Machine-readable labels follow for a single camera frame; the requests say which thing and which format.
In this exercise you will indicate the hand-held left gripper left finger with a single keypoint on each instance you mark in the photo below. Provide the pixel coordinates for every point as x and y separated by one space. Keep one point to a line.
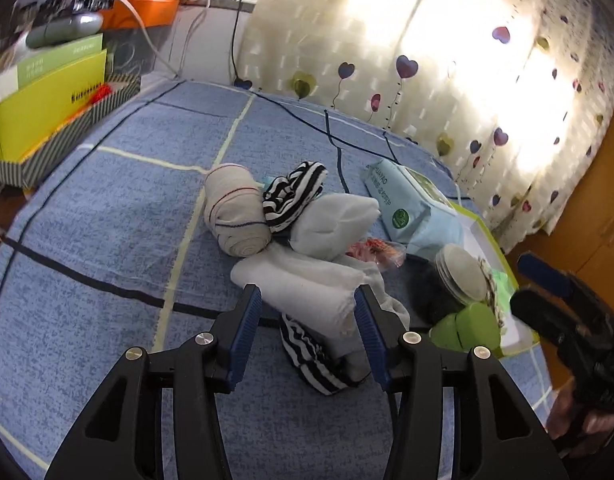
244 332

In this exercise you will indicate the green cardboard box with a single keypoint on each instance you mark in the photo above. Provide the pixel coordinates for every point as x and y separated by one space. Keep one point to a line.
482 232

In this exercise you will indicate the yellow cardboard box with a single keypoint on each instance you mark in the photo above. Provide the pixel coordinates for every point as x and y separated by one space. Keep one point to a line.
42 110

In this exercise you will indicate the clear red plastic packet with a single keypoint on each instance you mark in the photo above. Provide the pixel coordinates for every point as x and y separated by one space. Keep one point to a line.
379 251

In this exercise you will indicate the black white striped sock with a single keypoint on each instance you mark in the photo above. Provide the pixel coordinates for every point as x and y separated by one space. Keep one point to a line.
292 195

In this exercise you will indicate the orange tray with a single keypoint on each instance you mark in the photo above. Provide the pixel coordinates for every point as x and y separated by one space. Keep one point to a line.
147 10

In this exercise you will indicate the dark fuzzy cloth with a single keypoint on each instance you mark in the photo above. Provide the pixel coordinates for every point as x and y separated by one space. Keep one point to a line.
427 295

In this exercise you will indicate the blue wet wipes pack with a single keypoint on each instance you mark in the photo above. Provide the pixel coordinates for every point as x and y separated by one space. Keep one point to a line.
412 200

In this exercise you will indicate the black white striped cloth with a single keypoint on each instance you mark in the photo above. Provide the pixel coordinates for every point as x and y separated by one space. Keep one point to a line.
307 350

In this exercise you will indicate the teal cloth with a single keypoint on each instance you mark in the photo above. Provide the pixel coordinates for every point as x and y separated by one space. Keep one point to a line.
267 183

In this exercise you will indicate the wooden cabinet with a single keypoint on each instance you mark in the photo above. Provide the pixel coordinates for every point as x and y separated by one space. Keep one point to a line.
592 210

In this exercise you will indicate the cream curtain with hearts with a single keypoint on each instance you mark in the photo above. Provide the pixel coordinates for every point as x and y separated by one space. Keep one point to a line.
437 60

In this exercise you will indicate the black white striped box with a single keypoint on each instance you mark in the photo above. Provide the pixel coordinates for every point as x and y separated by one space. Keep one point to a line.
62 145

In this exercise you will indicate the red knot ornament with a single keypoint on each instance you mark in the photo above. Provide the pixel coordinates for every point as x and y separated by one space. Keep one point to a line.
100 92

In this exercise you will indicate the grey oval case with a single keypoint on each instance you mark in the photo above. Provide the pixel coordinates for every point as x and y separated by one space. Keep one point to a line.
62 30

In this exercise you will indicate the blue checked bed sheet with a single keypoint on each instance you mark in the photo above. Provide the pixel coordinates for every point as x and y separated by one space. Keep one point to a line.
112 240

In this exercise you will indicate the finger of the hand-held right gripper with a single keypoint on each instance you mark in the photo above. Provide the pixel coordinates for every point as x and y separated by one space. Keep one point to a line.
537 310
544 272

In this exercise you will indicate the beige rolled sock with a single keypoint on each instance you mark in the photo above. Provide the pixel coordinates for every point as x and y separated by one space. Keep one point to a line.
234 210

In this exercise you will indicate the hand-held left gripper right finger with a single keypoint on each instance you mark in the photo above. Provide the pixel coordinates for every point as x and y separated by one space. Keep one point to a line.
369 335

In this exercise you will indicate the light grey cloth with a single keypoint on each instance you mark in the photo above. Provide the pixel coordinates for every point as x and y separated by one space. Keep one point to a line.
332 225

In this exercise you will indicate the person's right hand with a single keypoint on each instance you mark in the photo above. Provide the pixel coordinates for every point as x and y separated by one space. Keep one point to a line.
564 417

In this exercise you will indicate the round cotton pad stack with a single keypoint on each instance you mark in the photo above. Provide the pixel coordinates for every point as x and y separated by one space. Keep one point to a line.
459 272

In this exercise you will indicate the green flat box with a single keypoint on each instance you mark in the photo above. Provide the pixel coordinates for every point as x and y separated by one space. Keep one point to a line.
52 57

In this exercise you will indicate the small white box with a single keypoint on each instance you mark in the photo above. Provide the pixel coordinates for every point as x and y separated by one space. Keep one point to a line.
2 85

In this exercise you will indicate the clear plastic box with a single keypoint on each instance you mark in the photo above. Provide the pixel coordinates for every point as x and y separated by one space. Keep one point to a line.
137 55

